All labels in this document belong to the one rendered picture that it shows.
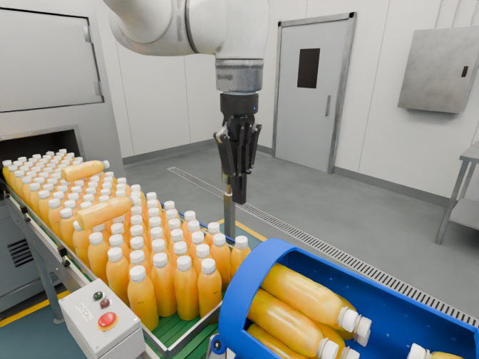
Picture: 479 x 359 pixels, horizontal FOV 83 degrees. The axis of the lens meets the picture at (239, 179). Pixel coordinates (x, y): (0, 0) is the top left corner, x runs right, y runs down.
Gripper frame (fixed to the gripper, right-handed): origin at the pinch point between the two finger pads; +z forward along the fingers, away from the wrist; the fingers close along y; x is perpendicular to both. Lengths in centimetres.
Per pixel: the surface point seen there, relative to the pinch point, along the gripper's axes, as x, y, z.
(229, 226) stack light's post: -35, -35, 42
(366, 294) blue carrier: 27.1, -14.3, 24.6
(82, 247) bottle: -58, 17, 35
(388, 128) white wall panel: -41, -350, 52
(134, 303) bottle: -21.9, 18.3, 34.7
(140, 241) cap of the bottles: -34.4, 7.6, 26.4
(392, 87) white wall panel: -48, -351, 1
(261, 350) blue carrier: 16.2, 12.7, 24.5
